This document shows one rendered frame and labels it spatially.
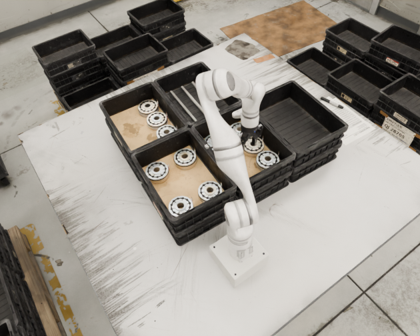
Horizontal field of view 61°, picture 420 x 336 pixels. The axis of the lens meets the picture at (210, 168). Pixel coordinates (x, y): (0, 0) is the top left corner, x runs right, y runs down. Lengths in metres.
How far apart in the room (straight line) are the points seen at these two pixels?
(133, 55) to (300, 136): 1.62
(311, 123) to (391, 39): 1.50
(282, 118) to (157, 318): 1.08
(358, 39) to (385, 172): 1.68
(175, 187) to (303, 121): 0.71
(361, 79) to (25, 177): 2.61
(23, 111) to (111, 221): 2.08
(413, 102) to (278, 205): 1.34
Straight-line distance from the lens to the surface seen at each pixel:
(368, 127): 2.07
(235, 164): 1.10
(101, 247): 1.64
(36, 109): 3.53
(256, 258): 1.43
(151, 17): 3.37
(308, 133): 1.78
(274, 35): 3.98
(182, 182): 1.57
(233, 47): 2.51
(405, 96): 2.69
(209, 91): 1.08
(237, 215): 1.14
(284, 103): 1.91
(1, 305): 2.10
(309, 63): 3.16
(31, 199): 2.87
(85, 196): 1.80
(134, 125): 1.84
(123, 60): 2.90
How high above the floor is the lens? 2.10
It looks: 52 degrees down
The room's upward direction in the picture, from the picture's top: 4 degrees counter-clockwise
